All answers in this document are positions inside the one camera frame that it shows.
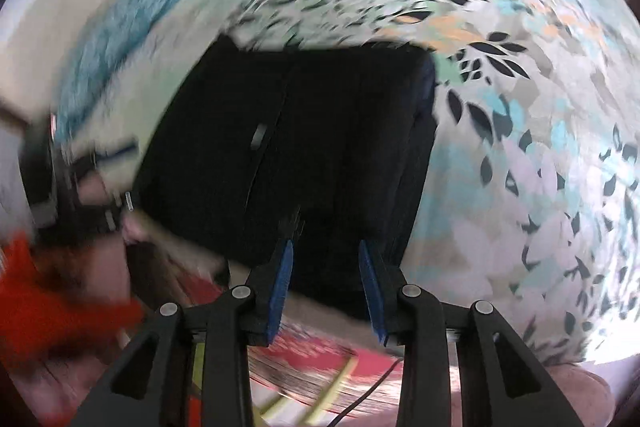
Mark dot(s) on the person's leg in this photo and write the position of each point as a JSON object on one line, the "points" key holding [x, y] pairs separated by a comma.
{"points": [[580, 394]]}

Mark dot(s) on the person's left forearm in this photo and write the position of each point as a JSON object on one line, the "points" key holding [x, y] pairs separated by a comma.
{"points": [[45, 302]]}

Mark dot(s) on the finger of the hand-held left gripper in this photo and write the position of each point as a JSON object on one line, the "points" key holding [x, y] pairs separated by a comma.
{"points": [[117, 152]]}

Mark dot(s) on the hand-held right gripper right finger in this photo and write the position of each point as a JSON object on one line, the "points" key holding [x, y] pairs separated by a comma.
{"points": [[371, 294]]}

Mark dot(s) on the leaf print bedsheet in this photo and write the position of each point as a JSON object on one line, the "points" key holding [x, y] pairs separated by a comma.
{"points": [[525, 157]]}

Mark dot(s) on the red patterned mat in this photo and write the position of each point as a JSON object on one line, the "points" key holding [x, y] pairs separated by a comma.
{"points": [[310, 357]]}

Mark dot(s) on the person's left hand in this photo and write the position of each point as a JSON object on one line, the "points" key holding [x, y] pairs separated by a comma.
{"points": [[105, 257]]}

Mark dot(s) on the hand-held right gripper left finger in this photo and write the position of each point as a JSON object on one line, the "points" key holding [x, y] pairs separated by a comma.
{"points": [[281, 289]]}

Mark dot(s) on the black pants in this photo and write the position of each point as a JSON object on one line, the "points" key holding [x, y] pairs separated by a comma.
{"points": [[325, 157]]}

